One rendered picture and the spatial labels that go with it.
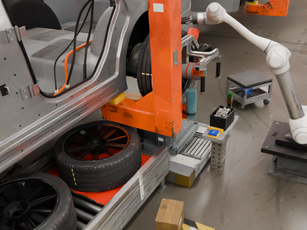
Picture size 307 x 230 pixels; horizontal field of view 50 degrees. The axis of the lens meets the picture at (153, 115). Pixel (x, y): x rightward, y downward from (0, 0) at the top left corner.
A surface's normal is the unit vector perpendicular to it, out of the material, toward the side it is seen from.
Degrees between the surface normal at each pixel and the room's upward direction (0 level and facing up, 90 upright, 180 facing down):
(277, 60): 82
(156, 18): 90
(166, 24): 90
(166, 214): 0
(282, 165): 90
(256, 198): 0
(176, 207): 0
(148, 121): 90
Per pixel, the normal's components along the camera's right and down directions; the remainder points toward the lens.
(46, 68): -0.51, 0.29
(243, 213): -0.05, -0.87
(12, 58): 0.86, 0.18
